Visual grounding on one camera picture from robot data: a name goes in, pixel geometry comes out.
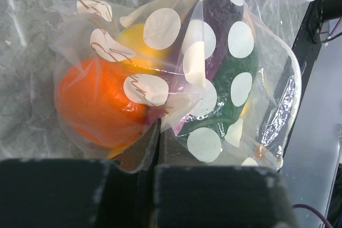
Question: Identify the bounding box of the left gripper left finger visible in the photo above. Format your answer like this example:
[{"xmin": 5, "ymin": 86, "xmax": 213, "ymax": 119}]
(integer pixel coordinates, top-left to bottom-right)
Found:
[{"xmin": 1, "ymin": 121, "xmax": 160, "ymax": 227}]

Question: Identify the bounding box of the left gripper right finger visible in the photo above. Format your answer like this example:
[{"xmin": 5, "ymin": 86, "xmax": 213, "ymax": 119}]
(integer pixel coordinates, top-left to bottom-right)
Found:
[{"xmin": 153, "ymin": 130, "xmax": 294, "ymax": 227}]

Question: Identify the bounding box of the orange fake orange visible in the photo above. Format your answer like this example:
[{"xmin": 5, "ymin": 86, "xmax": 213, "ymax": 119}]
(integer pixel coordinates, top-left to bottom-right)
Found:
[{"xmin": 55, "ymin": 58, "xmax": 147, "ymax": 150}]

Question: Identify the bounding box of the polka dot zip bag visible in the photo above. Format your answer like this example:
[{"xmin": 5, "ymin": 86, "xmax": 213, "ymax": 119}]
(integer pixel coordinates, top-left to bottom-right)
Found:
[{"xmin": 47, "ymin": 0, "xmax": 301, "ymax": 170}]

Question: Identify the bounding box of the green fake vegetable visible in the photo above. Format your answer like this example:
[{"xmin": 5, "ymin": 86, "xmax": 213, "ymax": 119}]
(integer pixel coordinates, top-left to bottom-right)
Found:
[{"xmin": 177, "ymin": 50, "xmax": 259, "ymax": 138}]

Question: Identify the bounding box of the yellow fake lemon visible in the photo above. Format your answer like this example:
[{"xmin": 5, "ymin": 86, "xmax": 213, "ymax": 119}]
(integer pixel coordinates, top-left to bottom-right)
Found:
[{"xmin": 115, "ymin": 23, "xmax": 170, "ymax": 75}]

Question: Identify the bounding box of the purple fake eggplant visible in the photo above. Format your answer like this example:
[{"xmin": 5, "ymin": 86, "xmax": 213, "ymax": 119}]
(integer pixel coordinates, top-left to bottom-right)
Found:
[{"xmin": 173, "ymin": 0, "xmax": 256, "ymax": 135}]

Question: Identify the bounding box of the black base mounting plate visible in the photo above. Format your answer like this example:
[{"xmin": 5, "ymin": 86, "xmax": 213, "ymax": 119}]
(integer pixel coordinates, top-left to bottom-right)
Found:
[{"xmin": 292, "ymin": 0, "xmax": 323, "ymax": 104}]

